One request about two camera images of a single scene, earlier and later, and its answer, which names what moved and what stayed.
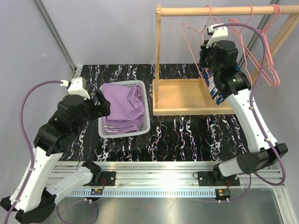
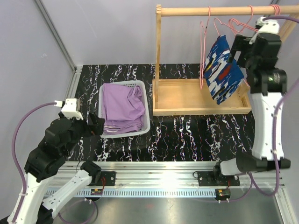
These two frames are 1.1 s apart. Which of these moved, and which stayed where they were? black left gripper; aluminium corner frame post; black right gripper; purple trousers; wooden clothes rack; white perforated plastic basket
Moved: black right gripper; black left gripper
Stayed: white perforated plastic basket; wooden clothes rack; purple trousers; aluminium corner frame post
